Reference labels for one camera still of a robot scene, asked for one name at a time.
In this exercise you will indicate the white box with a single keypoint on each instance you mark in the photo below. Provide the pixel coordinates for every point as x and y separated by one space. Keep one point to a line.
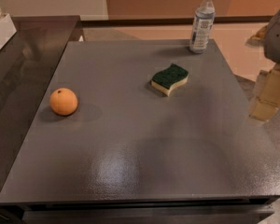
7 29

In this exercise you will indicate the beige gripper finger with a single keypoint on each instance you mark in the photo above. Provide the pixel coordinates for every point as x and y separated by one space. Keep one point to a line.
257 39
266 95

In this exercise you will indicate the orange fruit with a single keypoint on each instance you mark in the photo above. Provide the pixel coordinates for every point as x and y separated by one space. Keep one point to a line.
63 102

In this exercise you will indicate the green and yellow sponge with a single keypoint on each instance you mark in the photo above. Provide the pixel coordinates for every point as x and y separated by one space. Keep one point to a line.
169 79

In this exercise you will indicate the clear plastic water bottle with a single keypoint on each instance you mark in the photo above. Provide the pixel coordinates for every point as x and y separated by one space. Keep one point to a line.
202 25

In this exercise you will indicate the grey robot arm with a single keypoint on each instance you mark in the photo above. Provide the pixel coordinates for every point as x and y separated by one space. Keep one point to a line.
272 41

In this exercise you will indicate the dark side table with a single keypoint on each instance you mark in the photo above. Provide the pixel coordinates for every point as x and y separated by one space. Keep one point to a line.
27 63

